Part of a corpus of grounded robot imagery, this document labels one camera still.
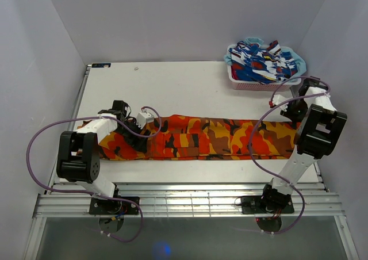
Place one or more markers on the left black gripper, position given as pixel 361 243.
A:
pixel 139 144

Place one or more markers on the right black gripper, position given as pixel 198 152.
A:
pixel 294 118

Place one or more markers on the orange camouflage trousers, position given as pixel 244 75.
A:
pixel 195 138

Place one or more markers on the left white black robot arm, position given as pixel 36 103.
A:
pixel 78 154

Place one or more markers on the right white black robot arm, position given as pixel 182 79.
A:
pixel 321 125

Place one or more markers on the light blue garment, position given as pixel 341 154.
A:
pixel 300 64

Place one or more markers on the pink plastic laundry basket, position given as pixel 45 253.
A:
pixel 253 66

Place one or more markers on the blue white red patterned garment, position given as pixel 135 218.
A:
pixel 258 63

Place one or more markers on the blue label sticker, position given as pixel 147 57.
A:
pixel 101 65

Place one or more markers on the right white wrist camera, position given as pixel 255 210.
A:
pixel 279 102

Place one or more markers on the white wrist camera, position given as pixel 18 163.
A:
pixel 279 102
pixel 143 118

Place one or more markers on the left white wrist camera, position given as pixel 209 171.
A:
pixel 143 118

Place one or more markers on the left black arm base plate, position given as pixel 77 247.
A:
pixel 109 207

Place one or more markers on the aluminium frame rail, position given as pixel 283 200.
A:
pixel 191 200

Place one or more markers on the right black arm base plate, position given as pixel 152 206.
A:
pixel 259 205

